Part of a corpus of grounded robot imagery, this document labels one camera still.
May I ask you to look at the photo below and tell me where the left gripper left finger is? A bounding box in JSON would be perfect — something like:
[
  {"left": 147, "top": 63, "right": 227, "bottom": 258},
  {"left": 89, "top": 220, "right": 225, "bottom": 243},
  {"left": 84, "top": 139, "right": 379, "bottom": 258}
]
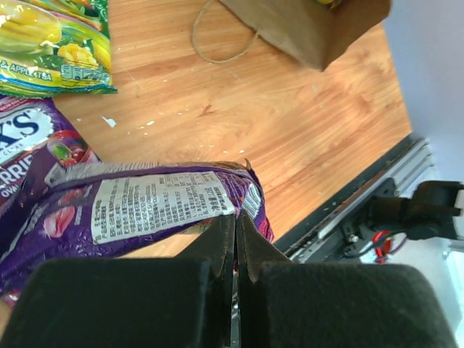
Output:
[{"left": 1, "top": 216, "right": 236, "bottom": 347}]

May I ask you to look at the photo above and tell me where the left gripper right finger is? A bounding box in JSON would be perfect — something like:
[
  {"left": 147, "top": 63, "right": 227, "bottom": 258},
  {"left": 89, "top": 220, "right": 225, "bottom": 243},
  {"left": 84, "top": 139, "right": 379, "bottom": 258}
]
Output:
[{"left": 236, "top": 213, "right": 457, "bottom": 347}]

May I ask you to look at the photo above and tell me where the purple berries candy bag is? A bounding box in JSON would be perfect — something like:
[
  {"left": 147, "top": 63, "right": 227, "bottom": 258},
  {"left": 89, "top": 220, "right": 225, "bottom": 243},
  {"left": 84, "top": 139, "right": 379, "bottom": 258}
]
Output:
[{"left": 1, "top": 96, "right": 99, "bottom": 208}]

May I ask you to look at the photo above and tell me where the red brown paper bag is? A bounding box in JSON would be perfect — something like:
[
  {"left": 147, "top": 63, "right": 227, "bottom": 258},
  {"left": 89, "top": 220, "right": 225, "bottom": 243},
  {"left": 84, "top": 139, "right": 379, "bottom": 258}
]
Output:
[{"left": 191, "top": 0, "right": 393, "bottom": 73}]

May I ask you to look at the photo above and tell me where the green yellow candy bag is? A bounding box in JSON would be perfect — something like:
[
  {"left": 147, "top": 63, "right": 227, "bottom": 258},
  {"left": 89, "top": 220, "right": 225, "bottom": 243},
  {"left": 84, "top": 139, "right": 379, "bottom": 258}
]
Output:
[{"left": 1, "top": 0, "right": 117, "bottom": 99}]

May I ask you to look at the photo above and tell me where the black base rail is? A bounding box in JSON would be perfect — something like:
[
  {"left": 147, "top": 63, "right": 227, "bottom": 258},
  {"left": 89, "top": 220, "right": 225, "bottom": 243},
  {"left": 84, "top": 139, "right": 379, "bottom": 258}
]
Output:
[{"left": 274, "top": 136, "right": 433, "bottom": 263}]

